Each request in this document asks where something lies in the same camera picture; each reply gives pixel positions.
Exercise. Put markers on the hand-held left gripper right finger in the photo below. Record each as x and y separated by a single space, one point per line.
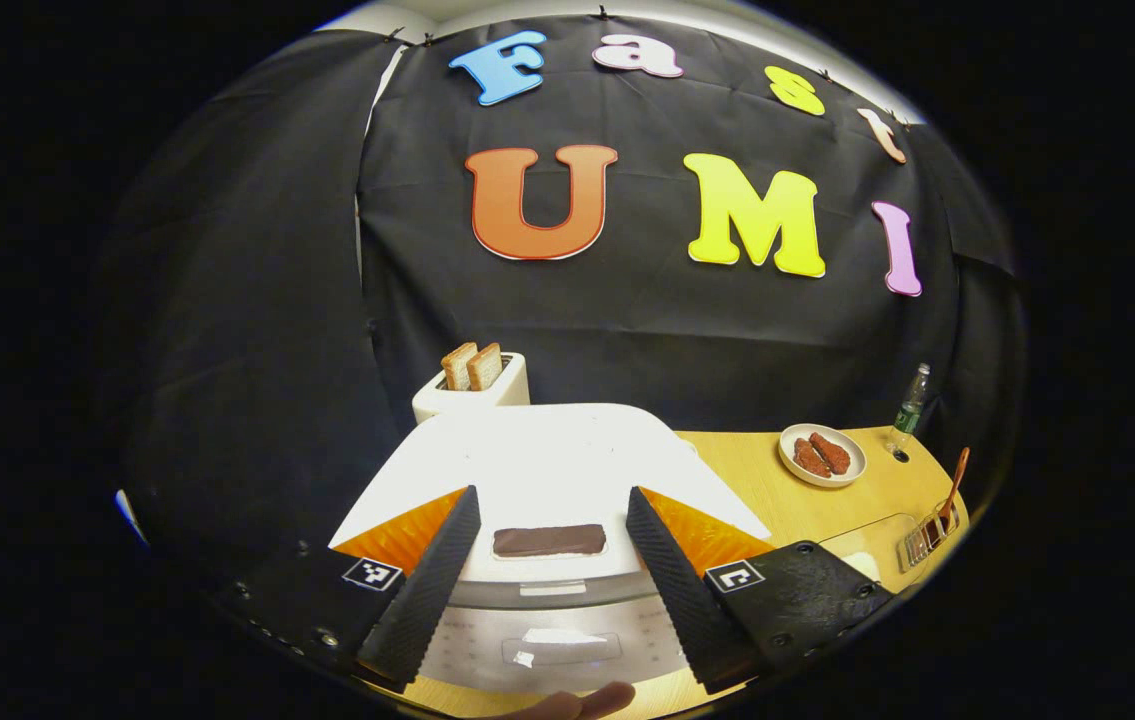
677 600

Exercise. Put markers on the toast slice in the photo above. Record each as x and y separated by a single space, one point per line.
457 367
485 367

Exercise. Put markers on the white rice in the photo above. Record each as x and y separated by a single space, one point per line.
862 565

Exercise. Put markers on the brown wooden spoon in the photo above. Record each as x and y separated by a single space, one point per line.
957 480

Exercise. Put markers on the white toaster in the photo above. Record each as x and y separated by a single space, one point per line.
487 400

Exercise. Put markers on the white rice cooker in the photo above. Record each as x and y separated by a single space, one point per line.
547 460

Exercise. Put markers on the white round plate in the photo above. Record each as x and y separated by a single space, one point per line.
785 455

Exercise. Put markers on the brown meat piece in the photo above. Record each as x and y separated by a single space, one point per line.
811 458
831 452

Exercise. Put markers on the green label plastic bottle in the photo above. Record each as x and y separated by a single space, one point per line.
912 410

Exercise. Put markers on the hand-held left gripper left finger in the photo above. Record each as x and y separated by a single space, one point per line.
427 600

